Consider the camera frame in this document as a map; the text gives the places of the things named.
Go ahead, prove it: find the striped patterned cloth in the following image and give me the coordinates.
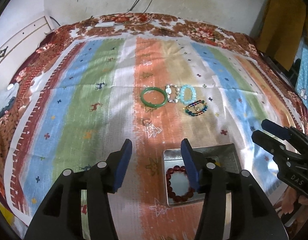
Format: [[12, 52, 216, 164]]
[[0, 12, 308, 240]]

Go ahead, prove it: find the mustard yellow garment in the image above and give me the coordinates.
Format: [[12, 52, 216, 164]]
[[257, 0, 307, 72]]

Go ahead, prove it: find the multicolour bead bracelet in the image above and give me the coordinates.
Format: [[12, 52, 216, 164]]
[[184, 99, 208, 117]]

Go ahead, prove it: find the white headboard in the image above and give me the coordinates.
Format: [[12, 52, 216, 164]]
[[0, 15, 60, 71]]

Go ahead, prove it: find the white cable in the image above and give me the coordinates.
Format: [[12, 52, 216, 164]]
[[113, 13, 159, 27]]

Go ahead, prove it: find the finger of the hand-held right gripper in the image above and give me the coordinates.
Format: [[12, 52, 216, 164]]
[[261, 119, 308, 153], [251, 129, 298, 157]]

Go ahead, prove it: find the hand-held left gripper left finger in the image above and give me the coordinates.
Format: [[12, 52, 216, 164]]
[[24, 139, 133, 240]]

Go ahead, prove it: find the person's right hand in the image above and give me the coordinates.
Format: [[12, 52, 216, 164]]
[[281, 187, 308, 222]]

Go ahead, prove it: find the grey blue cloth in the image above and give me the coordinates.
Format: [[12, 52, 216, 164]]
[[0, 90, 19, 128]]

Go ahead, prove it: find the light blue bead bracelet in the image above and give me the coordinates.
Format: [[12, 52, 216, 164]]
[[179, 85, 196, 105]]

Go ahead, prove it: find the striped printed cloth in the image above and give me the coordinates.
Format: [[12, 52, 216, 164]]
[[7, 36, 302, 240]]

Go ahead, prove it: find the silver metal tin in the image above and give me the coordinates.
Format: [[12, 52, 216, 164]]
[[162, 142, 240, 207]]

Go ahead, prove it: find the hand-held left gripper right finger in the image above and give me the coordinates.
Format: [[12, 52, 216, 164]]
[[181, 138, 289, 240]]

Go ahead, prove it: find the dark red bead bracelet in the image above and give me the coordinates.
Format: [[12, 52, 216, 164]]
[[165, 165, 196, 202]]

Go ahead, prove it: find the green jade bangle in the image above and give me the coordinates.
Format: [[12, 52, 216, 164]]
[[140, 87, 167, 107]]

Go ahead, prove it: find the blue printed cloth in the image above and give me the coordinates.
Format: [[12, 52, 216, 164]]
[[295, 12, 308, 101]]

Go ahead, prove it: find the white pearl shell bracelet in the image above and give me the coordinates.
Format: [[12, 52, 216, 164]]
[[165, 84, 181, 103]]

